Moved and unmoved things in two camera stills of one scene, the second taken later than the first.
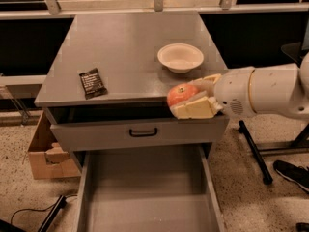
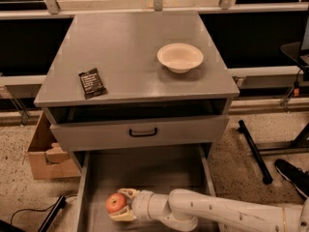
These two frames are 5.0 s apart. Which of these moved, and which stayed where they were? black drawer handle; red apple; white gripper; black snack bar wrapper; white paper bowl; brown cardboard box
Moved: white gripper; red apple
Stayed: brown cardboard box; black drawer handle; black snack bar wrapper; white paper bowl
